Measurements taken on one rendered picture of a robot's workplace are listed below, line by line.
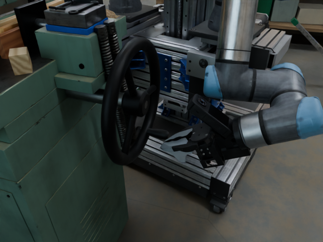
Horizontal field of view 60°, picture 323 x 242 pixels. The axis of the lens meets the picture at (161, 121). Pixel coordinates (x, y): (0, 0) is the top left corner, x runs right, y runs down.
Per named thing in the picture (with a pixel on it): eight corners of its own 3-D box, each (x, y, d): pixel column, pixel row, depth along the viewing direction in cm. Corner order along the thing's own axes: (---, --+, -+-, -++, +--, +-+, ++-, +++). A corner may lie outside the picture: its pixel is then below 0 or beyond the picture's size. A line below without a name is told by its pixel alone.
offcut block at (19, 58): (15, 67, 58) (9, 48, 56) (32, 65, 59) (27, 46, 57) (14, 75, 55) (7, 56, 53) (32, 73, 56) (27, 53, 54)
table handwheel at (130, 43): (101, 116, 44) (158, 9, 59) (-1, 96, 49) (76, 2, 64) (135, 188, 67) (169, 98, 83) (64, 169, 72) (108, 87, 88)
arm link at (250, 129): (257, 123, 54) (259, 102, 60) (234, 128, 56) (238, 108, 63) (269, 152, 57) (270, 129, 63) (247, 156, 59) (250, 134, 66)
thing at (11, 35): (7, 59, 62) (-1, 37, 59) (1, 58, 62) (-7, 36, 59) (59, 32, 76) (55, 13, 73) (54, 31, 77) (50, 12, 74)
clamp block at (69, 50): (94, 79, 60) (88, 38, 55) (42, 70, 64) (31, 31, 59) (124, 54, 72) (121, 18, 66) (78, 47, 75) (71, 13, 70)
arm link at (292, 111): (323, 110, 58) (332, 142, 52) (269, 123, 64) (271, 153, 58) (314, 83, 54) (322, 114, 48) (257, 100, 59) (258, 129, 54)
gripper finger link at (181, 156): (166, 168, 70) (198, 162, 66) (154, 151, 68) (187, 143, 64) (169, 160, 73) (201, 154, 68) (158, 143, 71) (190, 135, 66)
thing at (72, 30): (88, 35, 56) (83, 6, 53) (42, 30, 59) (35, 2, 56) (116, 18, 67) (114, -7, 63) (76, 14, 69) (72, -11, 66)
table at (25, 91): (25, 159, 45) (13, 129, 41) (-109, 123, 52) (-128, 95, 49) (154, 36, 91) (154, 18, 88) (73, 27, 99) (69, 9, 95)
